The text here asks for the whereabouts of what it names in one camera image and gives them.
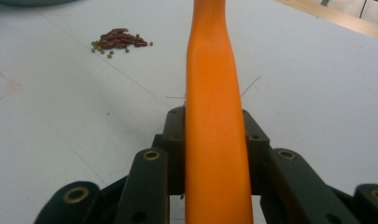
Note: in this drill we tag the wooden strip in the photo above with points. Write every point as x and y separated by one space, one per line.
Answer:
339 17

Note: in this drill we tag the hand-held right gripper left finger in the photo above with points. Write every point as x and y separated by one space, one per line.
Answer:
175 130

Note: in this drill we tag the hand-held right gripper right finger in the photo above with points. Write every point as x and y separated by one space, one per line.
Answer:
255 140

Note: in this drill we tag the grey dustpan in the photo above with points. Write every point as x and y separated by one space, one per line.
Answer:
31 2

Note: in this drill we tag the pile of red and green beans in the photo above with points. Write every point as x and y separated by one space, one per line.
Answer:
119 40

